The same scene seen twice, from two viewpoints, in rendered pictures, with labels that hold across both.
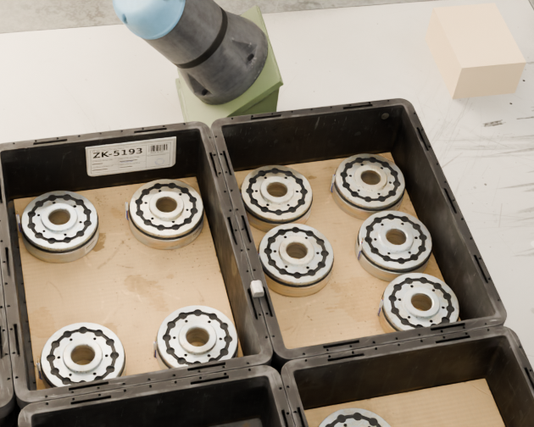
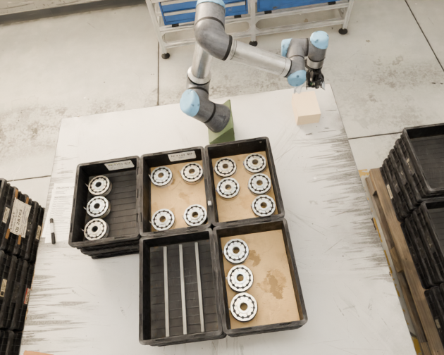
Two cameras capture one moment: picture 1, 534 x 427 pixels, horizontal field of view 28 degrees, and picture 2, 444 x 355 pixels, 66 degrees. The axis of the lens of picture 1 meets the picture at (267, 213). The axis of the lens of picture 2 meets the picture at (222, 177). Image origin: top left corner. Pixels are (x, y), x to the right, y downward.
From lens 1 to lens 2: 0.45 m
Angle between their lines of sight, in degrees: 17
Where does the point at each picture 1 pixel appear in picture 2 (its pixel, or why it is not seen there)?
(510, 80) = (316, 119)
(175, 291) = (192, 198)
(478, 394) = (278, 234)
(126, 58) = not seen: hidden behind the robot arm
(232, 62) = (218, 121)
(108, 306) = (173, 202)
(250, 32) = (223, 110)
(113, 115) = (187, 133)
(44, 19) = not seen: hidden behind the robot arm
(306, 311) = (230, 205)
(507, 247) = (305, 179)
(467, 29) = (302, 101)
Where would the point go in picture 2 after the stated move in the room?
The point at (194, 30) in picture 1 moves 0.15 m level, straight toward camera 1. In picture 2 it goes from (204, 113) to (199, 139)
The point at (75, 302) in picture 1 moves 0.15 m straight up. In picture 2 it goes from (164, 201) to (155, 186)
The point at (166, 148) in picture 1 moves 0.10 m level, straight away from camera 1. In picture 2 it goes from (192, 153) to (194, 136)
